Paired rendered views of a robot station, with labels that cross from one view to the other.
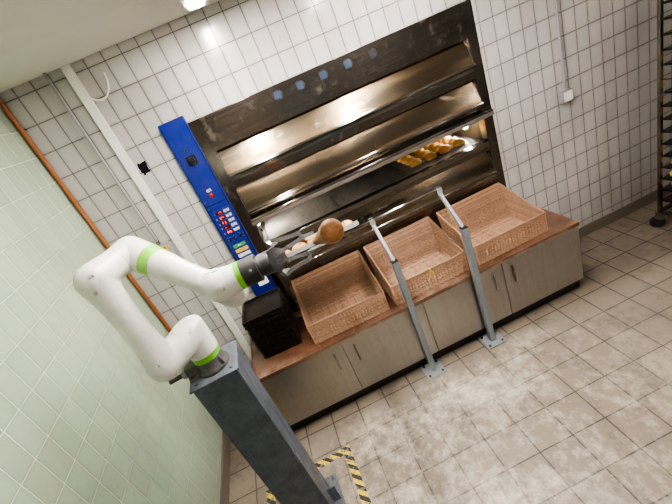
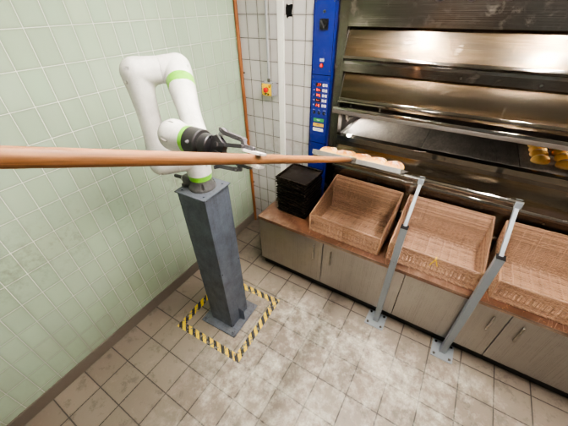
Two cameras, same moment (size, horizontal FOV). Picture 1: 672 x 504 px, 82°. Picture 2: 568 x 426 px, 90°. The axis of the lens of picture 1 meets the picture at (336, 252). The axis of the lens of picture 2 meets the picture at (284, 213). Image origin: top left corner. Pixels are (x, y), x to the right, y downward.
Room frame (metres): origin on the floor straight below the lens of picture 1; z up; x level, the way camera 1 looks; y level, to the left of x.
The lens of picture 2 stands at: (0.58, -0.49, 2.02)
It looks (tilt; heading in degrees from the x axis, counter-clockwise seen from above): 37 degrees down; 36
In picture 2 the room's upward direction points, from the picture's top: 1 degrees counter-clockwise
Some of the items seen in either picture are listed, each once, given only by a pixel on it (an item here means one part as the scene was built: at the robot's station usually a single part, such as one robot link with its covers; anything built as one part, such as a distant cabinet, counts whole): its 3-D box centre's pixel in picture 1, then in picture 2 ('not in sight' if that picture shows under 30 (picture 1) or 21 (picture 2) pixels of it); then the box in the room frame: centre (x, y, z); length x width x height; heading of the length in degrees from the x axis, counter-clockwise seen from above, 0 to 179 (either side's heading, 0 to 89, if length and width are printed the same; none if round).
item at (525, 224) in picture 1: (489, 221); (552, 273); (2.40, -1.10, 0.72); 0.56 x 0.49 x 0.28; 95
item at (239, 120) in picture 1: (337, 77); (529, 3); (2.65, -0.46, 2.00); 1.80 x 0.08 x 0.21; 94
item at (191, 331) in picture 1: (193, 340); (194, 161); (1.40, 0.69, 1.36); 0.16 x 0.13 x 0.19; 148
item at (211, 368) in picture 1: (198, 365); (193, 179); (1.41, 0.74, 1.23); 0.26 x 0.15 x 0.06; 97
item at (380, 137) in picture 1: (362, 145); (489, 102); (2.63, -0.46, 1.54); 1.79 x 0.11 x 0.19; 94
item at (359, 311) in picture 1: (337, 294); (355, 210); (2.32, 0.11, 0.72); 0.56 x 0.49 x 0.28; 93
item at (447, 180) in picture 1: (385, 211); (457, 181); (2.63, -0.46, 1.02); 1.79 x 0.11 x 0.19; 94
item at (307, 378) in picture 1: (416, 312); (405, 274); (2.33, -0.37, 0.29); 2.42 x 0.56 x 0.58; 94
